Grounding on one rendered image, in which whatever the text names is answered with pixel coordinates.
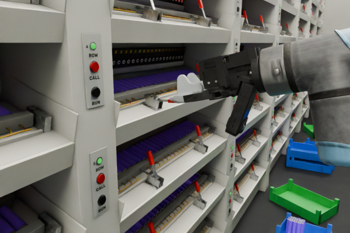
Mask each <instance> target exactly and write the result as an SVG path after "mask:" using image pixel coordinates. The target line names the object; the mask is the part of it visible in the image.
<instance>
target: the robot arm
mask: <svg viewBox="0 0 350 233"><path fill-rule="evenodd" d="M197 63H198V68H199V71H198V73H199V79H200V80H199V79H198V78H197V76H196V75H195V74H194V73H189V74H188V75H187V77H186V76H185V75H184V74H182V75H179V76H178V78H177V95H176V96H173V97H170V100H171V101H173V102H176V103H187V102H195V101H201V100H206V99H209V100H216V99H221V98H227V97H230V96H231V97H235V96H237V95H238V97H237V99H236V102H235V105H234V108H233V110H232V113H231V116H230V117H229V119H228V121H227V124H226V130H225V132H226V133H228V134H230V135H232V136H234V137H236V136H237V135H238V134H239V133H242V132H243V131H244V129H245V125H246V119H247V117H248V114H249V112H250V109H251V107H252V104H253V102H254V99H255V97H256V94H257V91H258V92H259V93H265V92H267V94H268V95H269V96H278V95H285V94H291V93H299V92H306V91H307V93H308V98H309V105H310V111H311V118H312V123H313V127H314V133H315V140H316V142H315V146H316V147H317V151H318V156H319V159H320V161H321V162H322V163H324V164H327V165H333V166H344V167H350V28H348V29H343V30H334V32H330V33H326V34H322V35H318V36H314V37H310V38H306V39H303V40H299V41H294V42H290V43H286V44H281V45H277V46H272V47H268V48H264V49H262V50H261V51H260V47H257V48H256V47H254V48H250V49H248V50H244V51H241V52H238V53H233V54H229V55H223V56H218V57H213V58H210V59H206V60H202V61H198V62H197ZM250 71H251V73H250Z"/></svg>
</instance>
